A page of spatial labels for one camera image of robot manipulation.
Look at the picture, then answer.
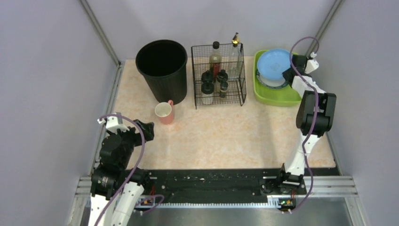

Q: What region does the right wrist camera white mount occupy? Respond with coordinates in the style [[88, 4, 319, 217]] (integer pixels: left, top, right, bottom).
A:
[[304, 52, 319, 74]]

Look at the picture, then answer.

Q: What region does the small dark spice jar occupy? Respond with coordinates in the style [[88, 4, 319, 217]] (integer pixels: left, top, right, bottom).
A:
[[219, 81, 229, 98]]

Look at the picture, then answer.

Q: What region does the dark sauce bottle black cap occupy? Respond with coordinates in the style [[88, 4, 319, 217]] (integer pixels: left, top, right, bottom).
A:
[[209, 41, 222, 80]]

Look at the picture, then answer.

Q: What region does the spice jar black lid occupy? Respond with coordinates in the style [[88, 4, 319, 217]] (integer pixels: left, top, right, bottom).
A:
[[216, 69, 229, 83], [201, 70, 214, 83], [201, 82, 214, 105]]

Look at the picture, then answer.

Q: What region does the blue plastic plate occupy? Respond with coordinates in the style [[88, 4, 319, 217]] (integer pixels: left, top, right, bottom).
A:
[[257, 48, 291, 81]]

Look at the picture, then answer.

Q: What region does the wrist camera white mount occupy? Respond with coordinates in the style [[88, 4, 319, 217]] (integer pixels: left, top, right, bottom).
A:
[[97, 112, 130, 134], [304, 52, 319, 74]]

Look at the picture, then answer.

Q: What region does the green plastic basin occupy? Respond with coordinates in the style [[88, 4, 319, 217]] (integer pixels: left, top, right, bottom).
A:
[[252, 49, 302, 107]]

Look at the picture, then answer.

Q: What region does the clear glass bottle gold cap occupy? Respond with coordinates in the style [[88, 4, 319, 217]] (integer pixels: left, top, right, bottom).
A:
[[228, 32, 242, 80]]

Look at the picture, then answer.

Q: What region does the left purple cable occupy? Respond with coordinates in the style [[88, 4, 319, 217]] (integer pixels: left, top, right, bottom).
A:
[[93, 114, 164, 226]]

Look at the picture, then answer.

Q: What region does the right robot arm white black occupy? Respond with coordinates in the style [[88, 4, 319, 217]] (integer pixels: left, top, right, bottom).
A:
[[277, 53, 336, 194]]

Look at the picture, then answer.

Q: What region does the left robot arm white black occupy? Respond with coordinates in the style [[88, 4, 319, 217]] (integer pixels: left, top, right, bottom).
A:
[[88, 113, 154, 226]]

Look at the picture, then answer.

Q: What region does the black plastic waste bin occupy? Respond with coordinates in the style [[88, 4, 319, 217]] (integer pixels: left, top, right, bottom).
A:
[[135, 40, 188, 105]]

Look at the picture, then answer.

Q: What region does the black wire mesh rack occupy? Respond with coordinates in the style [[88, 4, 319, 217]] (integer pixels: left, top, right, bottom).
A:
[[191, 44, 247, 108]]

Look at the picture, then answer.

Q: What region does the pink ceramic mug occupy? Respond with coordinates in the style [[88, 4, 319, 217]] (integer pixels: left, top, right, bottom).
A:
[[154, 100, 174, 125]]

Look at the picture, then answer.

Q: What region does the white plate with blue rim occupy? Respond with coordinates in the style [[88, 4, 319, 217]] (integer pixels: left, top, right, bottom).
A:
[[256, 70, 288, 89]]

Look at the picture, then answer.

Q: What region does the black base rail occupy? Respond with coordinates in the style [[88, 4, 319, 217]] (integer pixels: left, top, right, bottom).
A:
[[144, 168, 280, 204]]

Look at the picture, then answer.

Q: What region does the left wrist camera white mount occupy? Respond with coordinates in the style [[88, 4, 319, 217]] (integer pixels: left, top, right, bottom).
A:
[[97, 112, 130, 134]]

